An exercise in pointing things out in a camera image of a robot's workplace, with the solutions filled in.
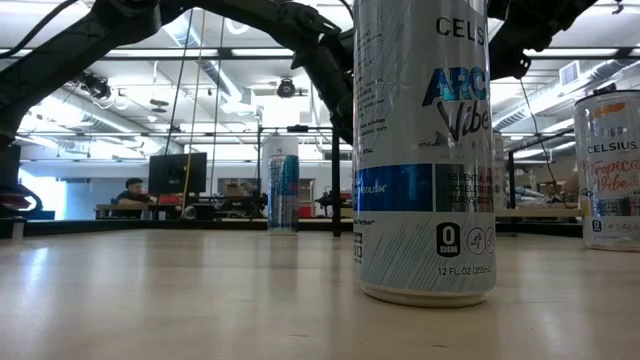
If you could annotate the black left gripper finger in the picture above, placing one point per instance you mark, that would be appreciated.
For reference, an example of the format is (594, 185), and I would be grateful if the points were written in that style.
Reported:
(346, 125)

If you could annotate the white Celsius Arctic Vibe can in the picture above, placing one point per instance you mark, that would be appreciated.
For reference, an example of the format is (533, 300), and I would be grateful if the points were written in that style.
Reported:
(425, 150)

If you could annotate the blue silver Red Bull can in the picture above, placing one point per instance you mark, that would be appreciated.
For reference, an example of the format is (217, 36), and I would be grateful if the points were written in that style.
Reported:
(283, 195)

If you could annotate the silver Celsius Tropical Vibe can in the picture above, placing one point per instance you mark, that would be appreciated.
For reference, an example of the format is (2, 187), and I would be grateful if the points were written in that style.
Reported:
(607, 170)

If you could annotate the black background robot arm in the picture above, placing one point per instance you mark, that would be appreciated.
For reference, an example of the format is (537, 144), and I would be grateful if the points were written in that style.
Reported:
(324, 200)

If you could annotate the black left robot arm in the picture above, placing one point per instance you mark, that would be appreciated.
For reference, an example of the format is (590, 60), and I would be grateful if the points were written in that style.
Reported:
(75, 50)

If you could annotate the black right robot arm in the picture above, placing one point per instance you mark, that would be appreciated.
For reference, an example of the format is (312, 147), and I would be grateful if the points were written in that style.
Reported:
(540, 17)

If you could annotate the ceiling air vent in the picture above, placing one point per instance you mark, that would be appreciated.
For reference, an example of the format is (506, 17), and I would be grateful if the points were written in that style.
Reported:
(570, 74)

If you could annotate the red box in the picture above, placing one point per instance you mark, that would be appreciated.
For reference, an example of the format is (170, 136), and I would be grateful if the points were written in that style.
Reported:
(306, 212)

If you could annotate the black ceiling fixture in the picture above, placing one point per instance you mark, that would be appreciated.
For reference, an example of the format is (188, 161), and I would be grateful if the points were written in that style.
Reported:
(606, 88)

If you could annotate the cluttered workbench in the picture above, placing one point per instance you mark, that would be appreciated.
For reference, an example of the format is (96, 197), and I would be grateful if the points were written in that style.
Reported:
(530, 192)

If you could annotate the person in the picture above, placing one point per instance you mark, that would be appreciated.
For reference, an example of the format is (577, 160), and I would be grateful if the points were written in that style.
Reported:
(571, 187)
(131, 196)

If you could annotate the black computer monitor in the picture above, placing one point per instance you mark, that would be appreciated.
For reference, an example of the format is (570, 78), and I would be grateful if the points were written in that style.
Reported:
(177, 173)

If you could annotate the black ceiling light cluster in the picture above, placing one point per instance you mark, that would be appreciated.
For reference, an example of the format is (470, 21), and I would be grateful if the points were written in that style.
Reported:
(95, 89)

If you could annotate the light wooden desk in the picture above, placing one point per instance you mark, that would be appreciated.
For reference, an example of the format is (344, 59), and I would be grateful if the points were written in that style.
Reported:
(102, 206)

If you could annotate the black equipment with red part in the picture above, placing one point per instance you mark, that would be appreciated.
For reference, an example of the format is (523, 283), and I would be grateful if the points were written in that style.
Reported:
(10, 165)

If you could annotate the thin black metal frame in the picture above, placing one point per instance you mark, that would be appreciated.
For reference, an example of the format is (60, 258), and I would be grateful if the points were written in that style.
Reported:
(297, 128)

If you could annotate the round black overhead camera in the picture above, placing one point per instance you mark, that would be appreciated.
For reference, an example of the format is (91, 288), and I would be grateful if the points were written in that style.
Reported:
(286, 88)

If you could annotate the wooden shelf with black frame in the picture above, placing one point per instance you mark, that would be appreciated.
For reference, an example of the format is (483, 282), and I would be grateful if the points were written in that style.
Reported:
(336, 190)

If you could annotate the large ceiling ventilation duct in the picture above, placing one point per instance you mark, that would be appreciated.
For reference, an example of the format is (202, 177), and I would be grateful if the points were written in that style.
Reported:
(220, 80)

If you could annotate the black aluminium rig frame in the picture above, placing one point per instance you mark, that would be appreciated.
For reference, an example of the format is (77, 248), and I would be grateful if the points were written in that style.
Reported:
(165, 228)

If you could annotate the silver aluminium bracket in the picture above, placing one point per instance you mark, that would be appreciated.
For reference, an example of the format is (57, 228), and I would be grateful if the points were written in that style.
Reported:
(18, 228)

